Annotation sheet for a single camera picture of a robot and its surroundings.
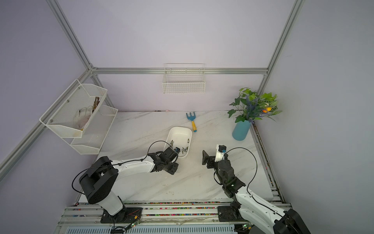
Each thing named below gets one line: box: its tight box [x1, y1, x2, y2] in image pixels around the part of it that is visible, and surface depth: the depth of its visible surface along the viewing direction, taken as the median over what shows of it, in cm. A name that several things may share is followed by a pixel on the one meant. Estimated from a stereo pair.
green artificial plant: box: [227, 87, 283, 125], surface depth 83 cm
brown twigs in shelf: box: [92, 96, 100, 113], surface depth 83 cm
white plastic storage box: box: [163, 126, 193, 159], surface depth 106 cm
